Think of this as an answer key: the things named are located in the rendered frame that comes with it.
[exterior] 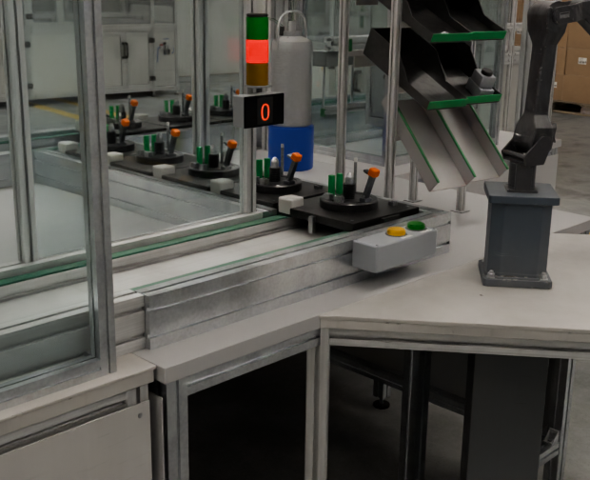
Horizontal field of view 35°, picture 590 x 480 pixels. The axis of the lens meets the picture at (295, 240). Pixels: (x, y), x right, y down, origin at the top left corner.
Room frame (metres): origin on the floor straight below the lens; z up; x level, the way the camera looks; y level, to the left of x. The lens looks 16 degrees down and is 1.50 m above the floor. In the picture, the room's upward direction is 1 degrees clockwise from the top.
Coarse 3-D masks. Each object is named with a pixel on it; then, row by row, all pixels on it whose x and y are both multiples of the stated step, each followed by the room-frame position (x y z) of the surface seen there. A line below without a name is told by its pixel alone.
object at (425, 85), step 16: (384, 32) 2.45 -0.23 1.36; (416, 32) 2.47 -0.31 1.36; (368, 48) 2.43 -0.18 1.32; (384, 48) 2.38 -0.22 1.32; (416, 48) 2.47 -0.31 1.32; (432, 48) 2.42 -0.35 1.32; (384, 64) 2.38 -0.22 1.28; (400, 64) 2.33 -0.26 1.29; (416, 64) 2.47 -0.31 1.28; (432, 64) 2.42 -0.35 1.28; (400, 80) 2.33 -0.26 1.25; (416, 80) 2.38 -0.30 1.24; (432, 80) 2.40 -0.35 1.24; (416, 96) 2.28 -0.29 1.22; (432, 96) 2.31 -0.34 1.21; (448, 96) 2.34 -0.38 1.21; (464, 96) 2.32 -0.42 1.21
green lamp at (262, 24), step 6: (246, 18) 2.08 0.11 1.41; (252, 18) 2.07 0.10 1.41; (258, 18) 2.07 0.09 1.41; (264, 18) 2.07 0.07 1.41; (246, 24) 2.08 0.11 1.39; (252, 24) 2.07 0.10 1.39; (258, 24) 2.07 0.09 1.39; (264, 24) 2.07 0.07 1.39; (246, 30) 2.08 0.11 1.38; (252, 30) 2.07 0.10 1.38; (258, 30) 2.07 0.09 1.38; (264, 30) 2.08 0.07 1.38; (246, 36) 2.08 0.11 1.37; (252, 36) 2.07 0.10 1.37; (258, 36) 2.07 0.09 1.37; (264, 36) 2.08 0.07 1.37
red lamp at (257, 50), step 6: (246, 42) 2.08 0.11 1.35; (252, 42) 2.07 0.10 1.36; (258, 42) 2.07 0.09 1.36; (264, 42) 2.07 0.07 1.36; (246, 48) 2.08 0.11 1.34; (252, 48) 2.07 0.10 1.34; (258, 48) 2.07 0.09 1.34; (264, 48) 2.08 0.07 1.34; (246, 54) 2.08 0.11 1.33; (252, 54) 2.07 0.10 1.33; (258, 54) 2.07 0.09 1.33; (264, 54) 2.08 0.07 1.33; (246, 60) 2.08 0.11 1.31; (252, 60) 2.07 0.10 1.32; (258, 60) 2.07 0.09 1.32; (264, 60) 2.08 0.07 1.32
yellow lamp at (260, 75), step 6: (246, 66) 2.08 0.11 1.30; (252, 66) 2.07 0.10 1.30; (258, 66) 2.07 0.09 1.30; (264, 66) 2.08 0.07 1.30; (246, 72) 2.08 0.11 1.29; (252, 72) 2.07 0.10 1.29; (258, 72) 2.07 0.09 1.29; (264, 72) 2.08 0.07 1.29; (246, 78) 2.08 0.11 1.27; (252, 78) 2.07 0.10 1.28; (258, 78) 2.07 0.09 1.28; (264, 78) 2.08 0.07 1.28; (246, 84) 2.08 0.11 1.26; (252, 84) 2.07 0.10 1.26; (258, 84) 2.07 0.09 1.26; (264, 84) 2.08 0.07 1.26
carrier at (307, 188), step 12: (276, 168) 2.31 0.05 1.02; (264, 180) 2.27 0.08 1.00; (276, 180) 2.31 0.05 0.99; (300, 180) 2.33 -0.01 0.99; (264, 192) 2.26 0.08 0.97; (276, 192) 2.26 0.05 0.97; (288, 192) 2.27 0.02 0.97; (300, 192) 2.28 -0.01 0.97; (312, 192) 2.28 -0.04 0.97; (324, 192) 2.29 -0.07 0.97; (264, 204) 2.18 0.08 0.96; (276, 204) 2.16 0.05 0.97
